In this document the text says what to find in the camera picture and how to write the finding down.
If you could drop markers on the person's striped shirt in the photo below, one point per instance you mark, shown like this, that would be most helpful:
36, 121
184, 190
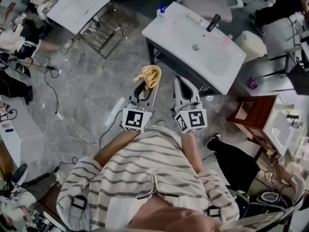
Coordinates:
144, 168

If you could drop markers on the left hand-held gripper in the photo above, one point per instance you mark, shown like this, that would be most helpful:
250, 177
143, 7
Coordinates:
134, 120

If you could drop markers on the black faucet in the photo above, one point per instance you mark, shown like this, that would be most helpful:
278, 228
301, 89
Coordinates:
292, 119
213, 23

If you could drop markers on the yellow cloth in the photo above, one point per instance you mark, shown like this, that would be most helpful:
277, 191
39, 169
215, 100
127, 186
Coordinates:
150, 77

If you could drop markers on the person's right forearm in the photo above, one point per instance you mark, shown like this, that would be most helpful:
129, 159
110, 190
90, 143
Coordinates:
192, 151

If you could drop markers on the clear blue-topped soap dispenser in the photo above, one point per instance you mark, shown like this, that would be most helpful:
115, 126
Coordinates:
161, 10

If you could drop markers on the black sink stand frame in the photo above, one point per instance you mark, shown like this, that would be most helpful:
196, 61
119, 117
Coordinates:
157, 54

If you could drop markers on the brown wooden stool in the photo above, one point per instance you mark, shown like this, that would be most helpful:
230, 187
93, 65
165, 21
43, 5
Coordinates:
253, 115

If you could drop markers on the white power strip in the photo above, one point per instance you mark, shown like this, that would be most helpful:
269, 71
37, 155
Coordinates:
59, 116

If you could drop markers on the purple small object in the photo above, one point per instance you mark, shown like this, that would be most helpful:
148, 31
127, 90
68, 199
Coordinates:
253, 83

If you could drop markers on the white soap bar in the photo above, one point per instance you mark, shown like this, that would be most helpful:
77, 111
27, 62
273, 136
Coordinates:
193, 17

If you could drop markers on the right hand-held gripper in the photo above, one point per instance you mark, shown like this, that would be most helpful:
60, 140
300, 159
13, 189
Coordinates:
192, 120

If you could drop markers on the cream waste bin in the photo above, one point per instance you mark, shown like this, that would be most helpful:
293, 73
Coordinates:
251, 46

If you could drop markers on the metal rack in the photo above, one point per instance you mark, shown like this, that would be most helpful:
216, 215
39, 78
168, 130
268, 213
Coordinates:
103, 37

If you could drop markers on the white cabinet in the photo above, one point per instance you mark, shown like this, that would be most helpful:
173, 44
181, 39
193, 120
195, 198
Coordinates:
19, 129

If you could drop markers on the white sink basin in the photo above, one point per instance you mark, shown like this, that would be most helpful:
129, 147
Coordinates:
79, 6
281, 127
193, 49

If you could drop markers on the person's left forearm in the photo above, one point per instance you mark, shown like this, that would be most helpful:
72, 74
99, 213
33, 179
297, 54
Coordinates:
113, 147

